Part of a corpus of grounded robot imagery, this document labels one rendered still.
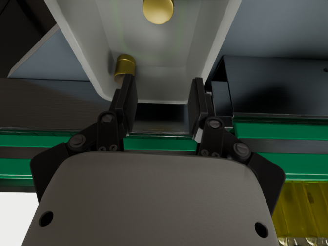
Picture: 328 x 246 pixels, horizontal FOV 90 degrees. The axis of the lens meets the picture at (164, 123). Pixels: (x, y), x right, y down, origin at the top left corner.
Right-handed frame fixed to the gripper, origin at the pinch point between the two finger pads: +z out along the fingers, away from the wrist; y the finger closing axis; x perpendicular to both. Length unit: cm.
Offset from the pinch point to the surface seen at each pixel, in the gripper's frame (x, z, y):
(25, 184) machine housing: -41, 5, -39
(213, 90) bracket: -8.4, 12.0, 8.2
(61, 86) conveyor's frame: -15.7, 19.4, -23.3
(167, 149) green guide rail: -21.1, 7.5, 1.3
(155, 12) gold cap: 2.7, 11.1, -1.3
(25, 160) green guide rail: -21.4, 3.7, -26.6
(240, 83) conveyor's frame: -8.1, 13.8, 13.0
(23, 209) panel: -40, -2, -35
